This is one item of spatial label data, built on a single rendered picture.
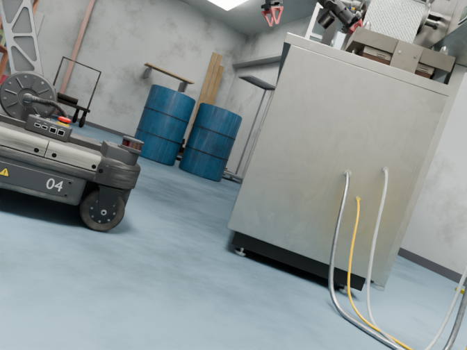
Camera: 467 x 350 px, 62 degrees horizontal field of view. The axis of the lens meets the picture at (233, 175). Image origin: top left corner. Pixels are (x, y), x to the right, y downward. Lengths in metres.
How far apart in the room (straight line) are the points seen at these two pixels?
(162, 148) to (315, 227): 3.55
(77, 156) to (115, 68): 7.42
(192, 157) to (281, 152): 3.49
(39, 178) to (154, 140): 3.71
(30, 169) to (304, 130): 0.96
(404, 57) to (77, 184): 1.29
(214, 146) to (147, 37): 4.36
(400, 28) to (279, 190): 0.93
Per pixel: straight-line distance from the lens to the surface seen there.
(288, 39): 1.62
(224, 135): 4.97
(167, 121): 4.90
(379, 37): 1.74
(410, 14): 2.03
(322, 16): 1.94
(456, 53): 2.08
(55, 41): 8.61
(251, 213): 1.55
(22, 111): 1.43
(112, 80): 8.61
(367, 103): 1.61
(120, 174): 1.27
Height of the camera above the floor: 0.37
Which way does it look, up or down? 2 degrees down
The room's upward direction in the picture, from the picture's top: 19 degrees clockwise
